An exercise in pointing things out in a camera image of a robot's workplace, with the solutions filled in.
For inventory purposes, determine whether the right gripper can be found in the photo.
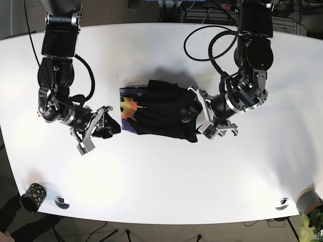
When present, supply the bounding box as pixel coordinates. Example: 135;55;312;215
71;106;121;155

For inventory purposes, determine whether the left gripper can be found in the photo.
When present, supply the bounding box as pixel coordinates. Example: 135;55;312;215
181;87;238;140

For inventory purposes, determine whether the black printed T-shirt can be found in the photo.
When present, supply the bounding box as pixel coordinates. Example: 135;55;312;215
120;80;202;143

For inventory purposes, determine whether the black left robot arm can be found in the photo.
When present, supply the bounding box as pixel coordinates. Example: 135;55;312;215
189;1;274;139

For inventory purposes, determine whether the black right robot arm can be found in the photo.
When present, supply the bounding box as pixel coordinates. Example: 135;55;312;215
37;1;121;155

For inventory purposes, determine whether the left silver table grommet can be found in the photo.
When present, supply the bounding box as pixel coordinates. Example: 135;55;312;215
55;196;70;210

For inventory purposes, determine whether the silver table grommet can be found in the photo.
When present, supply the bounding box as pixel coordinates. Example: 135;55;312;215
275;198;290;211
55;196;70;210

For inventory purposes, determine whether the black dotted cup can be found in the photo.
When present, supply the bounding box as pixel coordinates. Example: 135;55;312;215
20;183;47;213

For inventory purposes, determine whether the right silver table grommet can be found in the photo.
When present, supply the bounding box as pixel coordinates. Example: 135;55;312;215
275;198;290;211

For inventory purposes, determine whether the grey plant pot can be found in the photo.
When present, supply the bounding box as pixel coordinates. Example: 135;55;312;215
295;189;322;215

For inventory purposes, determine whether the green potted plant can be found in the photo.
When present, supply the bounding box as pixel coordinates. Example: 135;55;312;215
298;208;322;242

